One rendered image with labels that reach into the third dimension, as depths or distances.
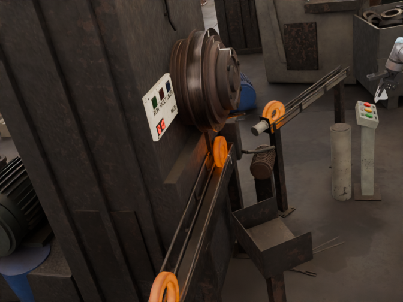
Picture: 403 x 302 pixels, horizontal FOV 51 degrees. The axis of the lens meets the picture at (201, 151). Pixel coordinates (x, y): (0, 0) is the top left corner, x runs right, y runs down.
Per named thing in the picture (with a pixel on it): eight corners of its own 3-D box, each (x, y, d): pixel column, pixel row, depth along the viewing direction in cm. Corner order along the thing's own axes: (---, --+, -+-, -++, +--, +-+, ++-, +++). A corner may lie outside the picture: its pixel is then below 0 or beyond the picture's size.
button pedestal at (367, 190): (355, 202, 272) (354, 117, 243) (353, 182, 292) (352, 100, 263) (381, 203, 268) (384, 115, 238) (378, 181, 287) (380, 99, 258)
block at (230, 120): (222, 161, 238) (216, 123, 227) (225, 154, 245) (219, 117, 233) (241, 160, 235) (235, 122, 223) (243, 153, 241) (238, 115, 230)
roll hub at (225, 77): (222, 120, 187) (211, 60, 173) (234, 96, 210) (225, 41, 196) (234, 120, 185) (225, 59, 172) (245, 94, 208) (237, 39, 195)
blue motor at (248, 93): (229, 118, 420) (224, 86, 404) (222, 98, 470) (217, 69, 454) (259, 112, 420) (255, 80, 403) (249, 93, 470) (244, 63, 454)
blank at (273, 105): (271, 130, 252) (274, 132, 250) (258, 117, 242) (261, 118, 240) (285, 109, 253) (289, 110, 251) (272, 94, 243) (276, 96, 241)
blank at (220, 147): (211, 148, 202) (217, 148, 201) (217, 130, 214) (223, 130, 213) (217, 173, 211) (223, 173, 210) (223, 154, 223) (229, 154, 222)
